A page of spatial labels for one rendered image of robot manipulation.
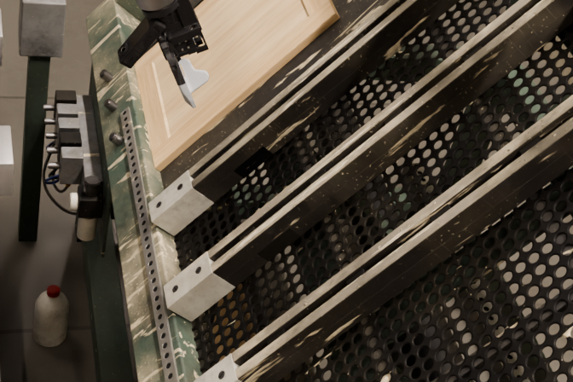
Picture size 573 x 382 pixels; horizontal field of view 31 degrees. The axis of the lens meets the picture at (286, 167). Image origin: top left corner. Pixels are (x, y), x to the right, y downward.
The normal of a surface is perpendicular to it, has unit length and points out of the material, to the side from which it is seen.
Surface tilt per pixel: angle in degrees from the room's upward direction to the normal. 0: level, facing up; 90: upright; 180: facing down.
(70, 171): 90
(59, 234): 0
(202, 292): 90
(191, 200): 90
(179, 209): 90
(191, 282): 53
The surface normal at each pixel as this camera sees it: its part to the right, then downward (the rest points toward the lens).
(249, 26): -0.64, -0.48
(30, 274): 0.20, -0.77
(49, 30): 0.22, 0.64
